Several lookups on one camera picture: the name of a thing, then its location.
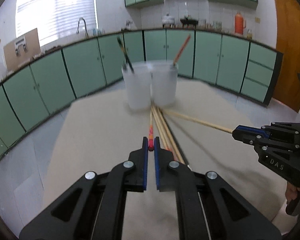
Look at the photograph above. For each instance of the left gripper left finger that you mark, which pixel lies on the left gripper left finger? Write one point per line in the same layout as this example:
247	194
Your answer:
94	206

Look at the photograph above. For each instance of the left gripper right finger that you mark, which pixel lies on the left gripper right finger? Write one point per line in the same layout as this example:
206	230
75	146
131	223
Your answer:
207	206

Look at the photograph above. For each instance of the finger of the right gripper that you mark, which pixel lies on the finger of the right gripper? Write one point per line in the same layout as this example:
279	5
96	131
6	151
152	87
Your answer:
248	128
248	137

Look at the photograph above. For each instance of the plain bamboo chopstick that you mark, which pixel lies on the plain bamboo chopstick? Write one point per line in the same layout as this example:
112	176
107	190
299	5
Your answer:
195	120
169	134

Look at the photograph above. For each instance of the red patterned bamboo chopstick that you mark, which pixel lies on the red patterned bamboo chopstick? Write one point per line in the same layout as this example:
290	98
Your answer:
150	135

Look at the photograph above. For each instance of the black chopstick silver band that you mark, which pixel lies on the black chopstick silver band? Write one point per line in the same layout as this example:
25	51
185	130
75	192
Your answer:
125	54

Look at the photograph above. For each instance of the person's right hand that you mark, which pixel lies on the person's right hand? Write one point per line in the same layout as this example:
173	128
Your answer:
291	192

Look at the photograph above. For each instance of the green lower cabinets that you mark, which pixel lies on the green lower cabinets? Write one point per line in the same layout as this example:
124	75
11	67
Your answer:
52	82

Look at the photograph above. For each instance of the glass jar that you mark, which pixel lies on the glass jar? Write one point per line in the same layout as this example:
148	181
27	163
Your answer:
249	34

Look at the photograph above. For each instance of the orange thermos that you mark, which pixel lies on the orange thermos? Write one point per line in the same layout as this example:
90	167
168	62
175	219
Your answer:
240	24

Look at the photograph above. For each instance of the wooden door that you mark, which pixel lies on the wooden door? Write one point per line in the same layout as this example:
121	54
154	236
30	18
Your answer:
287	89

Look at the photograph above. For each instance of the white twin utensil holder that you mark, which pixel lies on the white twin utensil holder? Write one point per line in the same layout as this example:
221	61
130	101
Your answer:
150	82

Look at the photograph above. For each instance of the black wok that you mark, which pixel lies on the black wok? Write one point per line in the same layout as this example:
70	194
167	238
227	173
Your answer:
188	22

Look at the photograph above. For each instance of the white ceramic pot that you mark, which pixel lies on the white ceramic pot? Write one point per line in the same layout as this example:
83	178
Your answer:
168	21

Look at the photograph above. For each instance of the steel faucet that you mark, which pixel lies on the steel faucet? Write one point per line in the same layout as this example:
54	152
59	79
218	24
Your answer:
82	26

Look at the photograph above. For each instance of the cardboard box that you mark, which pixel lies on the cardboard box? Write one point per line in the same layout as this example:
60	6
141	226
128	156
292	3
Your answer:
22	50

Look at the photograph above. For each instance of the white window blind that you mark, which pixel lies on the white window blind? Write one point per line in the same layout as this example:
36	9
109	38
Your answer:
54	19

